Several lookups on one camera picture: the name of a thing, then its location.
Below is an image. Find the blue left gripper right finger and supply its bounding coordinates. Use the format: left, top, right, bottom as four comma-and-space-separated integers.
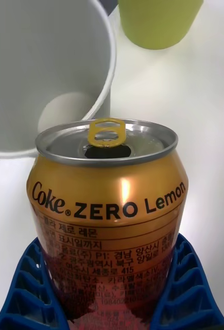
149, 233, 224, 330

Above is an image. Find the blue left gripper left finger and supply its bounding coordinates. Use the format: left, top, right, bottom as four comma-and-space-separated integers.
0, 237, 71, 330

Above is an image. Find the orange and red drink can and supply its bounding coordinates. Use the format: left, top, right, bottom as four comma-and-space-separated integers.
26, 118, 189, 330

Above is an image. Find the grey plastic waste bin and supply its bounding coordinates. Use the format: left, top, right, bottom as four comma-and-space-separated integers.
0, 0, 117, 158

